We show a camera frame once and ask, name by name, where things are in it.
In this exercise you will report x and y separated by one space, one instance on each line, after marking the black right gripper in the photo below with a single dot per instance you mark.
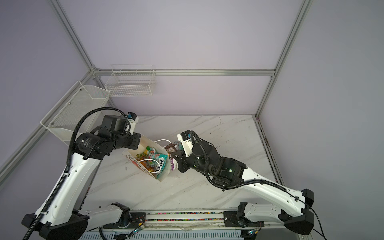
180 160

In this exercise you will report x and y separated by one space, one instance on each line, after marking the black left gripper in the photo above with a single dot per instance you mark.
135 137

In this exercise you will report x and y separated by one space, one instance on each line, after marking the dark brown snack bar wrapper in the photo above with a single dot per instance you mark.
171 148

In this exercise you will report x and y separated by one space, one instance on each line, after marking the white floral paper bag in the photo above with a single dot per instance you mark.
144 143

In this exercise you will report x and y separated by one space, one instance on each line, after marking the orange Fox's fruits bag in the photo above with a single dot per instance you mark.
144 156

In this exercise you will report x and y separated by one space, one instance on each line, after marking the teal Fox's large candy bag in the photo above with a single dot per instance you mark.
157 161

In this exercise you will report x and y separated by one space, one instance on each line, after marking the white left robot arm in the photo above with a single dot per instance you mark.
60 217

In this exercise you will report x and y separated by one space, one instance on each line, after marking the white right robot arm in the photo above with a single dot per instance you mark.
292 208

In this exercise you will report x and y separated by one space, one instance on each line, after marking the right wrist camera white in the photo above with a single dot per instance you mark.
185 144

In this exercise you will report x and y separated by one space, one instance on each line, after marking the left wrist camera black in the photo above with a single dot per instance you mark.
118 125

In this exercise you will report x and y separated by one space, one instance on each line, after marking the white wire wall basket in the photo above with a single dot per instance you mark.
131 81

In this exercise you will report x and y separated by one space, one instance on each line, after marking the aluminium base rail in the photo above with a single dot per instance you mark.
224 224

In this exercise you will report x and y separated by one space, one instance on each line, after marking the white mesh wall basket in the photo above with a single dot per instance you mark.
62 119

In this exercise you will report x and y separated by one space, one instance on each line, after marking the aluminium cage frame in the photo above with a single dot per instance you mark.
18 156

